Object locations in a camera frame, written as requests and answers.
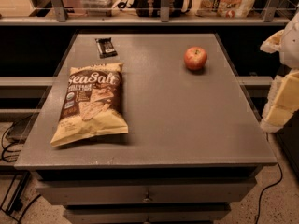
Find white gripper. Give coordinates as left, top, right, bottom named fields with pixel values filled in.
left=260, top=30, right=299, bottom=133

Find red apple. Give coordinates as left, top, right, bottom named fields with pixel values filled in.
left=184, top=47, right=207, bottom=71

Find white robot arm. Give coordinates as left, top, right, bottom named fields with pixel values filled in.
left=260, top=14, right=299, bottom=133

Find colourful snack bag on shelf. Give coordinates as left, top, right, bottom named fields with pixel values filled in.
left=196, top=0, right=255, bottom=18

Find black backpack on shelf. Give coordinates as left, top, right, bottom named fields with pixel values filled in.
left=117, top=0, right=192, bottom=17

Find black snack bar wrapper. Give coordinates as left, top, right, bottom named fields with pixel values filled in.
left=95, top=38, right=118, bottom=58

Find sea salt chips bag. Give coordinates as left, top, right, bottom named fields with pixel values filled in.
left=50, top=63, right=128, bottom=147

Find lower grey drawer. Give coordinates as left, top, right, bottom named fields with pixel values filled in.
left=64, top=204, right=231, bottom=224

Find grey drawer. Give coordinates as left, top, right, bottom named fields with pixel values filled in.
left=36, top=178, right=256, bottom=206
left=64, top=204, right=231, bottom=224

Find upper grey drawer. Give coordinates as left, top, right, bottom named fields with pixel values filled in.
left=36, top=178, right=256, bottom=206

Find grey metal shelf rail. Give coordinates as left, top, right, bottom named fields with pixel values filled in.
left=0, top=0, right=298, bottom=26

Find black cable on right floor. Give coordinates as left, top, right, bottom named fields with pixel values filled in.
left=253, top=162, right=284, bottom=224

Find black cables on left floor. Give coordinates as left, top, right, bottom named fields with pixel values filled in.
left=0, top=115, right=41, bottom=224

